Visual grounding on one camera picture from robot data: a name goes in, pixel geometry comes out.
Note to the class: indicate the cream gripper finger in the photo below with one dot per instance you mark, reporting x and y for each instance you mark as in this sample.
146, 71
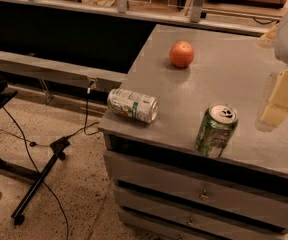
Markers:
267, 39
276, 108

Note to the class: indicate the red orange apple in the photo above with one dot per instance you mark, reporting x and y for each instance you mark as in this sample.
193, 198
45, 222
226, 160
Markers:
181, 54

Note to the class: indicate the upright green soda can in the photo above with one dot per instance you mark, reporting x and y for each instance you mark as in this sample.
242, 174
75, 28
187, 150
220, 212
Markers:
217, 127

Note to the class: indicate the white can lying sideways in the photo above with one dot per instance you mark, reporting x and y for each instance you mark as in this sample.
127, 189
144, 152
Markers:
133, 105

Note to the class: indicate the grey drawer cabinet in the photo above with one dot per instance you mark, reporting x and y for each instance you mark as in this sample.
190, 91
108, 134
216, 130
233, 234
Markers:
226, 68

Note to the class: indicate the black stand base leg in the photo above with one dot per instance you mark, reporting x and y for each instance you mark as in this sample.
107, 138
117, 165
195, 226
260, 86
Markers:
57, 147

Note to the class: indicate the grey metal post right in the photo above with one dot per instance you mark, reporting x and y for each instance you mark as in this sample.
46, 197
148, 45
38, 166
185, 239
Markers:
196, 11

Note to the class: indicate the middle drawer with handle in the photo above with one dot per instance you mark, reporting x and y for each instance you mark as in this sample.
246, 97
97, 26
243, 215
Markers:
177, 222

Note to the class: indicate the drawer with handle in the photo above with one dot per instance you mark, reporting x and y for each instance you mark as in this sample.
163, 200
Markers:
177, 222
222, 200

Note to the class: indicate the top drawer with handle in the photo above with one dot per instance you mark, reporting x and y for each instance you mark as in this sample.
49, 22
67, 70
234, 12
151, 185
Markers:
222, 200

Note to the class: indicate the grey low shelf rail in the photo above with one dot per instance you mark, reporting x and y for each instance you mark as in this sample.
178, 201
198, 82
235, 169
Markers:
60, 72

